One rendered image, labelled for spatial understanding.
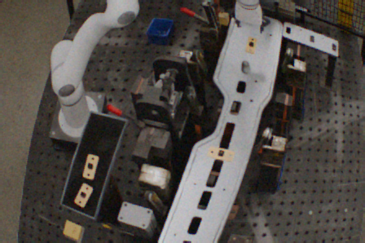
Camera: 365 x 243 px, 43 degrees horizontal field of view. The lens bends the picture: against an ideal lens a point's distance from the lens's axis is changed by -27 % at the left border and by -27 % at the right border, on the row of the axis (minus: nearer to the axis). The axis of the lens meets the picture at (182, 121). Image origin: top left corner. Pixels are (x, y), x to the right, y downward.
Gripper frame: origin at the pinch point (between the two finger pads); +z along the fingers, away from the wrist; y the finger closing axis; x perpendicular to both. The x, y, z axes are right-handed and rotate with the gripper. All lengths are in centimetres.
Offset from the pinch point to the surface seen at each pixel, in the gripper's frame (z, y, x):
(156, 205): 7, -13, -72
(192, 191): 12, -5, -61
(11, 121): 112, -153, -12
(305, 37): 12.2, 23.4, 14.9
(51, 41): 112, -150, 57
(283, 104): 14.0, 17.1, -21.7
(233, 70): 12.1, -4.2, -14.4
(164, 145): 4, -16, -52
